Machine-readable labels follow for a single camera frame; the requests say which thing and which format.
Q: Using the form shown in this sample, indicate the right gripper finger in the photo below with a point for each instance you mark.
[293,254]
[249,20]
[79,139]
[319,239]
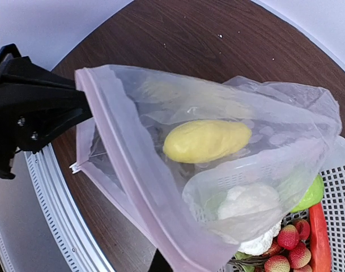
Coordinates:
[159,263]

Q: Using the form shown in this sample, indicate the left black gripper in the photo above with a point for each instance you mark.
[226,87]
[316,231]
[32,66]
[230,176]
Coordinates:
[36,107]

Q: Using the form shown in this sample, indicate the clear dotted zip bag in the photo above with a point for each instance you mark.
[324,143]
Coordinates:
[200,167]

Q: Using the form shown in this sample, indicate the white cauliflower toy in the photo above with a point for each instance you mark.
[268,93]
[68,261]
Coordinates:
[245,217]

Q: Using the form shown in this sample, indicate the white plastic basket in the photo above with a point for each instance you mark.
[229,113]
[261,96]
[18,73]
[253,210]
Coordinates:
[290,170]

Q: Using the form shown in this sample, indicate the red lychee bunch toy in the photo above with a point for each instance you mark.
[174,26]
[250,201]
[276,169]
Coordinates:
[288,251]

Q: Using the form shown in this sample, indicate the orange carrot toy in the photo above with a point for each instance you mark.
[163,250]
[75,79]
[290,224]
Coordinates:
[319,240]

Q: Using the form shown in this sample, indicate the green apple toy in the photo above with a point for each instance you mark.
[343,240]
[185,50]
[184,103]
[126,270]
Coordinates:
[313,195]

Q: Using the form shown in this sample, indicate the curved aluminium front rail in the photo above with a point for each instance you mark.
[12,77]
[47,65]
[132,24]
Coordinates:
[41,228]

